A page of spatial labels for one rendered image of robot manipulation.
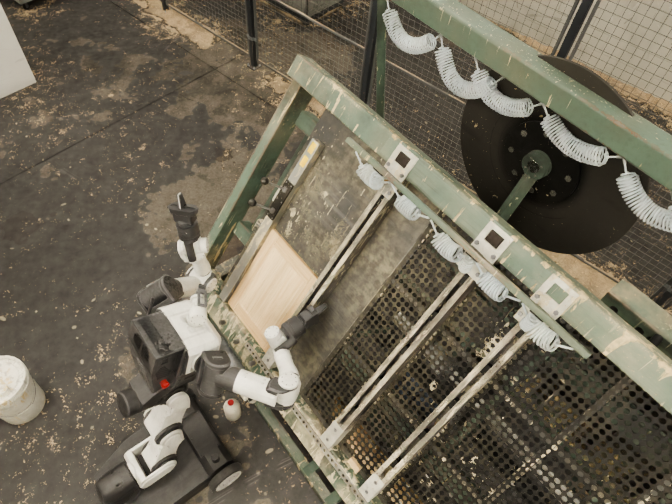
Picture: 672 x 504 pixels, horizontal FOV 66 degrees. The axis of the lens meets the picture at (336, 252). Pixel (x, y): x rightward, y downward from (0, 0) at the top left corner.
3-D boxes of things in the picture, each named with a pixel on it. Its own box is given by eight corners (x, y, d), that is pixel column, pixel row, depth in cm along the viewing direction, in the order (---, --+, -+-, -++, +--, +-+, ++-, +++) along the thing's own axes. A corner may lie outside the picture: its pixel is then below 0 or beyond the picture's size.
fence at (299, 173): (224, 295, 264) (218, 295, 261) (318, 139, 225) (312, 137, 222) (229, 301, 262) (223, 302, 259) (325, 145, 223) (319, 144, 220)
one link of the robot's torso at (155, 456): (154, 483, 269) (159, 442, 238) (136, 451, 278) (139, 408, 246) (181, 467, 279) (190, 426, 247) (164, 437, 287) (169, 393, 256)
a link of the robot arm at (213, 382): (229, 402, 191) (195, 390, 193) (238, 390, 200) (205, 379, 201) (235, 375, 188) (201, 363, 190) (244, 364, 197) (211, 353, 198)
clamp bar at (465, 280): (326, 429, 228) (290, 447, 208) (501, 220, 179) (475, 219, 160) (340, 447, 223) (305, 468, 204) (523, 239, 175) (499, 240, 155)
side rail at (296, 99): (208, 261, 280) (192, 262, 271) (309, 82, 235) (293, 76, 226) (214, 269, 277) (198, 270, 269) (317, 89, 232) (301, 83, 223)
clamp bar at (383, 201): (269, 353, 247) (231, 363, 227) (413, 146, 198) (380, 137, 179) (281, 369, 242) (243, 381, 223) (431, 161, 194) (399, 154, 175)
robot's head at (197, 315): (186, 328, 196) (191, 313, 191) (186, 308, 204) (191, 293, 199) (203, 330, 199) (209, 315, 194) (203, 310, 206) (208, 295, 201)
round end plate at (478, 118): (435, 178, 245) (487, 17, 181) (444, 173, 247) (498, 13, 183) (572, 295, 211) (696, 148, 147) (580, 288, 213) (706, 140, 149)
